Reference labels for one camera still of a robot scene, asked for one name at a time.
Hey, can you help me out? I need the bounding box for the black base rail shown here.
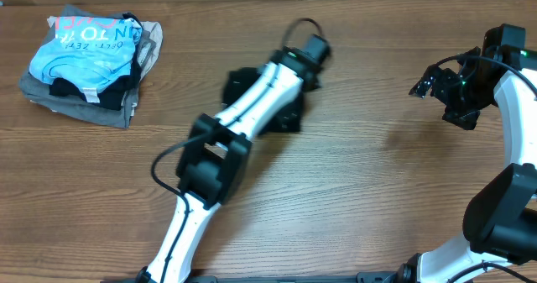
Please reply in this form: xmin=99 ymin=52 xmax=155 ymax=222
xmin=100 ymin=270 xmax=404 ymax=283

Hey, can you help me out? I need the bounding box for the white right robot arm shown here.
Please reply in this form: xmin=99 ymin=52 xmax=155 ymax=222
xmin=387 ymin=44 xmax=536 ymax=282

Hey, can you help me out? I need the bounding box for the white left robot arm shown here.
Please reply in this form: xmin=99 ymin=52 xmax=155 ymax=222
xmin=135 ymin=47 xmax=331 ymax=282

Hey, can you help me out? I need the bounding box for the black t-shirt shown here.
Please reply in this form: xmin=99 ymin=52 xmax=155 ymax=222
xmin=222 ymin=67 xmax=305 ymax=135

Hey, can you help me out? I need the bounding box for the light blue printed t-shirt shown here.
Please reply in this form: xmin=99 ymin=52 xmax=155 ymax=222
xmin=29 ymin=16 xmax=143 ymax=103

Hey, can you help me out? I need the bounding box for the grey folded garment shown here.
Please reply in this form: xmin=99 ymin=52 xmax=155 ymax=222
xmin=18 ymin=4 xmax=140 ymax=129

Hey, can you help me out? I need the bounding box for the black folded garment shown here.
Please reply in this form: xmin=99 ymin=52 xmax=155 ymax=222
xmin=49 ymin=12 xmax=143 ymax=111

